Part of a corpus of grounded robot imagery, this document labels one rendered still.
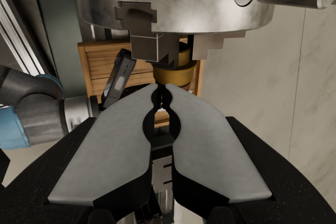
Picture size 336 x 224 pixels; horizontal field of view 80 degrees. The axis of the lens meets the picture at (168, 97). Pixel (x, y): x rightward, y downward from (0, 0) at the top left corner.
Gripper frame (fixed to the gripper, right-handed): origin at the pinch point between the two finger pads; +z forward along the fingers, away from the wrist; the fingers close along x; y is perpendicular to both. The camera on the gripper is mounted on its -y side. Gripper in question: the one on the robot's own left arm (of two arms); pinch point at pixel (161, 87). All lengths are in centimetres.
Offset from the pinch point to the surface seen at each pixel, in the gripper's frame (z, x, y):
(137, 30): 13.3, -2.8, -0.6
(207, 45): 26.7, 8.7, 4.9
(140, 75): 45.0, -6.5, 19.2
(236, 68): 166, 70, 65
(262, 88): 179, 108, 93
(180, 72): 23.1, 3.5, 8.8
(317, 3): 5.2, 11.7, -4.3
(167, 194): 50, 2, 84
